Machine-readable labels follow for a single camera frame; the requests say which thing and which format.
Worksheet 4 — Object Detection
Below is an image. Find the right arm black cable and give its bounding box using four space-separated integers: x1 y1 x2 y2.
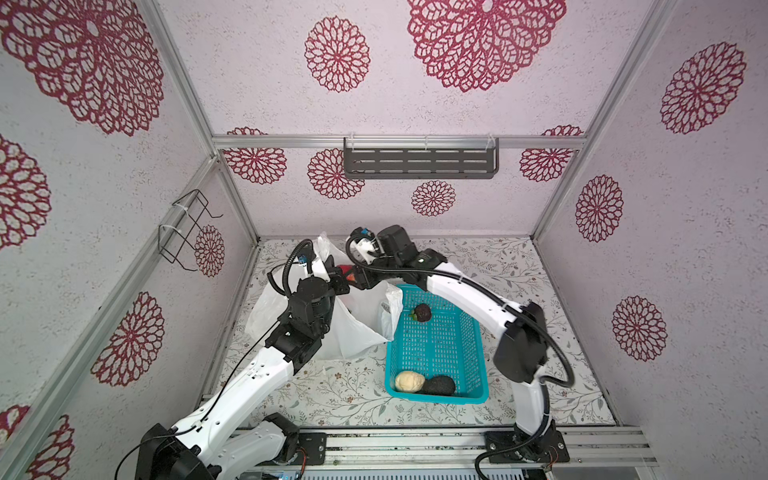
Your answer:
344 230 576 480

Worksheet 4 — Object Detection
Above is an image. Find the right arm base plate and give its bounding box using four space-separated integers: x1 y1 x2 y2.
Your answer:
484 428 571 464

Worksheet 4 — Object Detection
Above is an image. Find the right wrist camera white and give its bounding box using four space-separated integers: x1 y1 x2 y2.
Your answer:
350 227 383 264

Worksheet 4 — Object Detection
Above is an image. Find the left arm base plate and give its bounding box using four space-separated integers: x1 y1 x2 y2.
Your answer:
281 431 328 466

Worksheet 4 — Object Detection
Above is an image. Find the dark brown avocado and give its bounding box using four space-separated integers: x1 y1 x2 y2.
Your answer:
419 375 456 396

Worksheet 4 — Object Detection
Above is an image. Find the black wire wall rack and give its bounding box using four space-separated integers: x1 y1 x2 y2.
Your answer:
156 189 222 272

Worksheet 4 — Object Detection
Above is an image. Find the dark purple mangosteen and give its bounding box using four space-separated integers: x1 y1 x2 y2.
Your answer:
410 303 432 323

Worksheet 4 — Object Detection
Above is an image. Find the red peach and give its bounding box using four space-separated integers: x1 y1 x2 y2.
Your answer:
338 265 358 285

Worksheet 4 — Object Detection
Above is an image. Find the dark grey wall shelf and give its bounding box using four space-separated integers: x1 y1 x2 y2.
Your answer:
342 138 499 180

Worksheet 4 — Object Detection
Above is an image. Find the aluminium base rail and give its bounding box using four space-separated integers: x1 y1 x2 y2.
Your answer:
301 426 658 471

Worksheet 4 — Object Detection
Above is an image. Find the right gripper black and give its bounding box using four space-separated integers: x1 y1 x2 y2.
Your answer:
341 255 404 290

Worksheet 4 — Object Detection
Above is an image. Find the teal plastic basket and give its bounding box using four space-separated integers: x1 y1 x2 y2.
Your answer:
385 284 489 405

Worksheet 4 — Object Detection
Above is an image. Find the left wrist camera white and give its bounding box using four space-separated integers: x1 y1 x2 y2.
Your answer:
297 250 330 282

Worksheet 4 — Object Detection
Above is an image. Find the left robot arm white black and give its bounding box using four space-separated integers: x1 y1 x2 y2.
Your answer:
135 259 352 479

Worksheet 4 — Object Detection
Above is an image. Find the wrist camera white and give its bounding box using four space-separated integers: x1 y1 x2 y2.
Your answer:
297 250 330 282
350 227 383 264

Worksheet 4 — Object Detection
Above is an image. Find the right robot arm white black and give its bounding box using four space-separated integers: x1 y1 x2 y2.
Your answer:
344 225 558 440

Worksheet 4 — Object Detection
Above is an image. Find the white plastic bag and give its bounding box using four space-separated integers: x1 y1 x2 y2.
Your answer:
244 230 404 361

